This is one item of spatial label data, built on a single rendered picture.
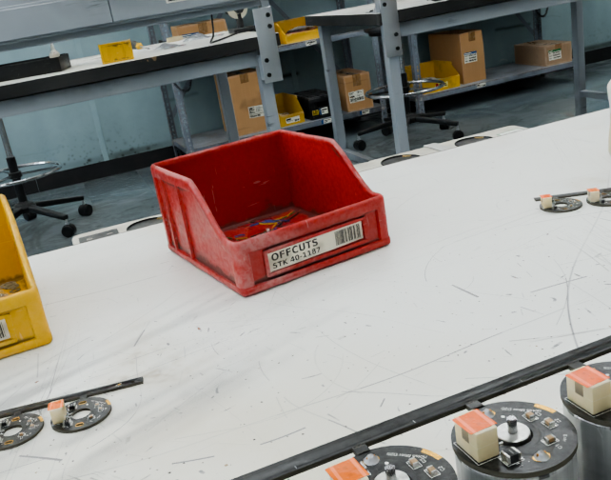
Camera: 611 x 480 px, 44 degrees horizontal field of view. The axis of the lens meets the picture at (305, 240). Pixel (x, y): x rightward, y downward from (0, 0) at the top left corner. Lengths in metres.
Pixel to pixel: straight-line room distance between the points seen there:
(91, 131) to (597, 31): 3.55
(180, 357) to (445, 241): 0.17
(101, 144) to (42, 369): 4.19
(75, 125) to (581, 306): 4.26
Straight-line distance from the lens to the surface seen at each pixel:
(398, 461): 0.16
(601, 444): 0.17
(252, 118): 4.27
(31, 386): 0.38
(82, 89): 2.46
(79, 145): 4.55
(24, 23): 2.38
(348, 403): 0.30
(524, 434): 0.16
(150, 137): 4.59
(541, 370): 0.19
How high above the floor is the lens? 0.91
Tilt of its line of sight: 19 degrees down
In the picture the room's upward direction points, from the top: 10 degrees counter-clockwise
